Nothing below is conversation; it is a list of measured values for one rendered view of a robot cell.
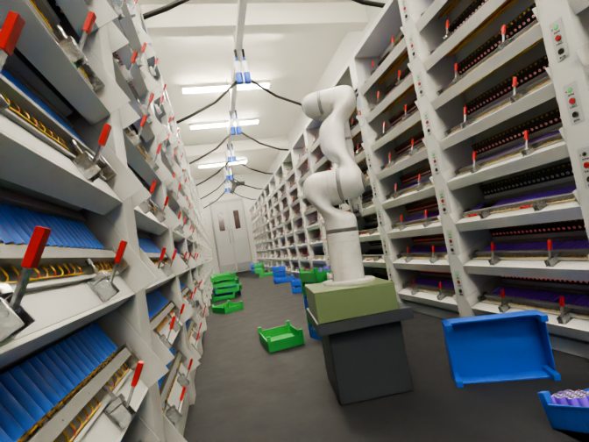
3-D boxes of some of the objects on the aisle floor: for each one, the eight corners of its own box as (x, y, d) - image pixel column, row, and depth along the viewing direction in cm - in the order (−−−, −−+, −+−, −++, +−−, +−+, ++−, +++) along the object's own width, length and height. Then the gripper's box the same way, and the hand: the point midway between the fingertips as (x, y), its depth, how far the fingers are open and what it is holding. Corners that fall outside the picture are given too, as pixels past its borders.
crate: (451, 378, 122) (441, 319, 123) (549, 370, 116) (535, 309, 117) (457, 388, 114) (445, 325, 116) (562, 381, 108) (548, 314, 109)
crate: (259, 340, 216) (257, 327, 217) (291, 332, 222) (288, 320, 222) (269, 352, 188) (266, 338, 188) (305, 343, 193) (302, 329, 194)
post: (400, 310, 234) (352, 53, 245) (393, 308, 243) (348, 60, 254) (427, 303, 238) (379, 52, 250) (419, 302, 247) (373, 59, 259)
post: (475, 331, 166) (404, -25, 177) (462, 327, 175) (395, -11, 186) (510, 322, 170) (439, -25, 181) (495, 318, 179) (429, -11, 191)
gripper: (348, 217, 165) (351, 227, 148) (341, 181, 161) (342, 188, 144) (364, 213, 164) (368, 224, 147) (358, 177, 160) (360, 183, 143)
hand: (355, 205), depth 147 cm, fingers open, 8 cm apart
